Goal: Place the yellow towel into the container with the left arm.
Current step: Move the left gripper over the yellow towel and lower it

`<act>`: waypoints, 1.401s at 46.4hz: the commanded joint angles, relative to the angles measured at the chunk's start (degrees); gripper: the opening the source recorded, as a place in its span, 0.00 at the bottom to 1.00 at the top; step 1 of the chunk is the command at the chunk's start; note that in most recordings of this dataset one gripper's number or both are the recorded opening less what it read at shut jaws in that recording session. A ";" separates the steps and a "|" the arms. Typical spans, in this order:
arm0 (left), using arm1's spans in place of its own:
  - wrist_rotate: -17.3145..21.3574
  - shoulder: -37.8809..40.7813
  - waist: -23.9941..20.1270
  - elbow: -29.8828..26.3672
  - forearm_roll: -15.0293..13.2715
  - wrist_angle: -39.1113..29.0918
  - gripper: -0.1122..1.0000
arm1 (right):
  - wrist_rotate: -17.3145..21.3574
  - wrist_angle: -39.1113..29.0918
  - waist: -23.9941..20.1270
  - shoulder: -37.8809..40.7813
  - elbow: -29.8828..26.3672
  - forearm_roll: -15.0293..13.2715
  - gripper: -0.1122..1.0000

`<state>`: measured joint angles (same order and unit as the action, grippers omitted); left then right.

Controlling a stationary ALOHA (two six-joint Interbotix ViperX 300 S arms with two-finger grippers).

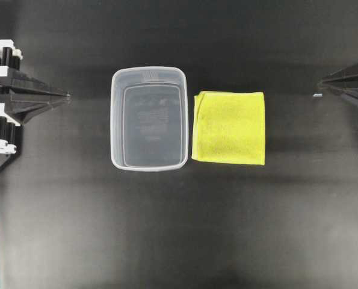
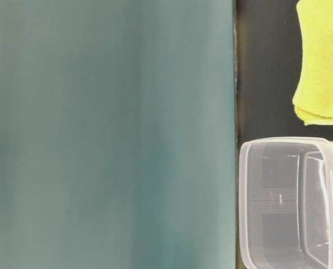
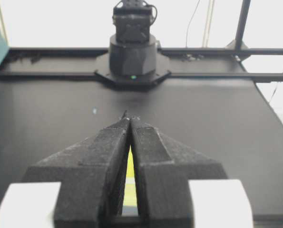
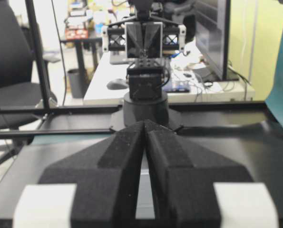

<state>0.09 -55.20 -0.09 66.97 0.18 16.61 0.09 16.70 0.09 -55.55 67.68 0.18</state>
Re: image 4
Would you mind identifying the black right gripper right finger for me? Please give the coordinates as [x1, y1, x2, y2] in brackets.
[145, 120, 279, 228]

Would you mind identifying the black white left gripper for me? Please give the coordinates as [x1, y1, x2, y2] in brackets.
[101, 0, 186, 58]

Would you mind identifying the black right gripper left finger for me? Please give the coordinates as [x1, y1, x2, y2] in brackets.
[12, 122, 145, 228]

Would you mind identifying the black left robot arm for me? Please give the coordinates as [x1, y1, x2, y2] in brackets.
[12, 0, 185, 228]

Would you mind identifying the white office desk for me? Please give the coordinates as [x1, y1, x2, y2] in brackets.
[83, 42, 255, 106]

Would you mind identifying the black computer mouse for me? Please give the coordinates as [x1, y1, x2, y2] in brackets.
[107, 78, 129, 90]

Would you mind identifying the blue white card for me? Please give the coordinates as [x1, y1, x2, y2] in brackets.
[164, 81, 190, 93]

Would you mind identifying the black computer monitor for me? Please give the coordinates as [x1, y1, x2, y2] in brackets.
[194, 0, 239, 81]

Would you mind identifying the red white box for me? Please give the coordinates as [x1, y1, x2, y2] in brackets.
[65, 29, 88, 40]

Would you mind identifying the black waste bin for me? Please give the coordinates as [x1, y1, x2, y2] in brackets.
[67, 69, 88, 98]

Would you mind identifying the black office chair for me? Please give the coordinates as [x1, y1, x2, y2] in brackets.
[0, 0, 59, 130]

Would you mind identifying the black vertical frame post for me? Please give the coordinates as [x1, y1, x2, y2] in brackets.
[25, 0, 50, 110]

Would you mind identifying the black horizontal frame rail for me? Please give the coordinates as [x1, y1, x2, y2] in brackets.
[0, 105, 122, 115]

